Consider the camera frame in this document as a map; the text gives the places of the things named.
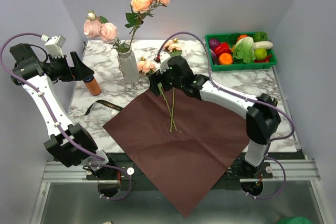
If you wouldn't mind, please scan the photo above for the green object at bottom edge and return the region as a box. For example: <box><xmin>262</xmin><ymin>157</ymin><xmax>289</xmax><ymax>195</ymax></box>
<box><xmin>276</xmin><ymin>216</ymin><xmax>312</xmax><ymax>224</ymax></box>

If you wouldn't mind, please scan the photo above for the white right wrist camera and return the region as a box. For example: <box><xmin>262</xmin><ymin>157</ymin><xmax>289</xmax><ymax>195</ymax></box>
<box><xmin>160</xmin><ymin>51</ymin><xmax>171</xmax><ymax>74</ymax></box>

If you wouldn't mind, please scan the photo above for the green toy bell pepper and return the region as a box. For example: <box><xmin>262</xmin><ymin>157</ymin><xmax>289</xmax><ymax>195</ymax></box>
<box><xmin>253</xmin><ymin>31</ymin><xmax>268</xmax><ymax>42</ymax></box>

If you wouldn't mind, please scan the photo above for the light pink rose stem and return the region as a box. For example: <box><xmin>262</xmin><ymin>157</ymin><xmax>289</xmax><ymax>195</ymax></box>
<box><xmin>83</xmin><ymin>10</ymin><xmax>131</xmax><ymax>52</ymax></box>

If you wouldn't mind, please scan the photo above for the white toy radish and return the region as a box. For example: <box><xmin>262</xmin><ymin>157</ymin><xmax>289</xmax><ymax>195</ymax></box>
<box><xmin>254</xmin><ymin>41</ymin><xmax>273</xmax><ymax>50</ymax></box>

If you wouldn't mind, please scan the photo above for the red toy chili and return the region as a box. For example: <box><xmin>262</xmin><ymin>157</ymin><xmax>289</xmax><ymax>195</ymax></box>
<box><xmin>254</xmin><ymin>55</ymin><xmax>272</xmax><ymax>63</ymax></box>

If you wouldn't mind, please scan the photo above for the green plastic basket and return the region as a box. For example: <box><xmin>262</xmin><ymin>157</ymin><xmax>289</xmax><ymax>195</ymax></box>
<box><xmin>205</xmin><ymin>33</ymin><xmax>278</xmax><ymax>71</ymax></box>

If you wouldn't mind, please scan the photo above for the pink rose stem with bud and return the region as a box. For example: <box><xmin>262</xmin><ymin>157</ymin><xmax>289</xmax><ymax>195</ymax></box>
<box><xmin>137</xmin><ymin>57</ymin><xmax>177</xmax><ymax>132</ymax></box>

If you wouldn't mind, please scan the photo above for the orange toy fruit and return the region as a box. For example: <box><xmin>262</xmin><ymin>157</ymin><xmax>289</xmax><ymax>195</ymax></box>
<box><xmin>218</xmin><ymin>53</ymin><xmax>233</xmax><ymax>65</ymax></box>

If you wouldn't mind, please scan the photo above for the green toy lime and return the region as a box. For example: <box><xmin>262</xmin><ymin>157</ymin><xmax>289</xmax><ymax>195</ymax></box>
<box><xmin>254</xmin><ymin>48</ymin><xmax>267</xmax><ymax>60</ymax></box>

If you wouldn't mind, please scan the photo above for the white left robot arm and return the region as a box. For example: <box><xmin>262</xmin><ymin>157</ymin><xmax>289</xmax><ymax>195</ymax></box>
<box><xmin>9</xmin><ymin>44</ymin><xmax>117</xmax><ymax>179</ymax></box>

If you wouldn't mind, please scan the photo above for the green toy lettuce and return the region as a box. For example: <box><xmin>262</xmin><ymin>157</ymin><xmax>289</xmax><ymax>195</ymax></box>
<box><xmin>233</xmin><ymin>36</ymin><xmax>256</xmax><ymax>64</ymax></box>

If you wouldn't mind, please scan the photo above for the peach rose stem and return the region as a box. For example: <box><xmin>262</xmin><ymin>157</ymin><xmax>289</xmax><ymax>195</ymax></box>
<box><xmin>165</xmin><ymin>38</ymin><xmax>182</xmax><ymax>132</ymax></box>
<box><xmin>125</xmin><ymin>0</ymin><xmax>170</xmax><ymax>44</ymax></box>

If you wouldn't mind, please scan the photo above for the white ribbed ceramic vase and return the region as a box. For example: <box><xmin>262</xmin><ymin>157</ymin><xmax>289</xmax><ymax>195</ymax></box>
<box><xmin>117</xmin><ymin>49</ymin><xmax>140</xmax><ymax>84</ymax></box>

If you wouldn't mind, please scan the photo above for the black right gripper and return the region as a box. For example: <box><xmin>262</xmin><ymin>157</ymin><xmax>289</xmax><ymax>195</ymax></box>
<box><xmin>149</xmin><ymin>66</ymin><xmax>184</xmax><ymax>96</ymax></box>

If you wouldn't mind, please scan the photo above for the orange toy carrot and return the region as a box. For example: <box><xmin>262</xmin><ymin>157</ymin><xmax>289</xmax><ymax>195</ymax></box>
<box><xmin>237</xmin><ymin>34</ymin><xmax>248</xmax><ymax>41</ymax></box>

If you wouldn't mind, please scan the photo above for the aluminium extrusion rail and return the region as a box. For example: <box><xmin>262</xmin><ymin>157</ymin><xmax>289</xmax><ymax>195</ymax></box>
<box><xmin>42</xmin><ymin>159</ymin><xmax>321</xmax><ymax>183</ymax></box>

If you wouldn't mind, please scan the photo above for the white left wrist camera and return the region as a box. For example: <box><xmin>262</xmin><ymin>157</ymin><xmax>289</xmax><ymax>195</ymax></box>
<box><xmin>45</xmin><ymin>35</ymin><xmax>66</xmax><ymax>59</ymax></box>

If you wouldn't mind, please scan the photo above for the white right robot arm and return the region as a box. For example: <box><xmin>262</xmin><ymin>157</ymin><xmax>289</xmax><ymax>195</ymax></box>
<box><xmin>149</xmin><ymin>56</ymin><xmax>281</xmax><ymax>178</ymax></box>

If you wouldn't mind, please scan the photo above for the purple toy onion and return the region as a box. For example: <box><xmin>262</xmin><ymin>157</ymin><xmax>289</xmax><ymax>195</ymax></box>
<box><xmin>208</xmin><ymin>39</ymin><xmax>221</xmax><ymax>50</ymax></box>

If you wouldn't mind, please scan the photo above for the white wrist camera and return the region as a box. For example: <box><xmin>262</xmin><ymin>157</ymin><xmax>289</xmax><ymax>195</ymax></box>
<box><xmin>45</xmin><ymin>35</ymin><xmax>66</xmax><ymax>59</ymax></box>
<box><xmin>160</xmin><ymin>51</ymin><xmax>171</xmax><ymax>74</ymax></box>

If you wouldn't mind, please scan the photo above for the red wrapping paper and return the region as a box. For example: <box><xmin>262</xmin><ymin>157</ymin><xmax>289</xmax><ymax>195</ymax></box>
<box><xmin>104</xmin><ymin>90</ymin><xmax>249</xmax><ymax>217</ymax></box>

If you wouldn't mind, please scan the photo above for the red toy bell pepper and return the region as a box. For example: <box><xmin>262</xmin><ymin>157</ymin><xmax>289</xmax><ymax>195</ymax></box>
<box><xmin>214</xmin><ymin>42</ymin><xmax>232</xmax><ymax>57</ymax></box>

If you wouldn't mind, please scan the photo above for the orange bottle with blue cap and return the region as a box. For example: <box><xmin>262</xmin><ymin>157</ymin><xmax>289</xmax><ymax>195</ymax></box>
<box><xmin>83</xmin><ymin>75</ymin><xmax>101</xmax><ymax>96</ymax></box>

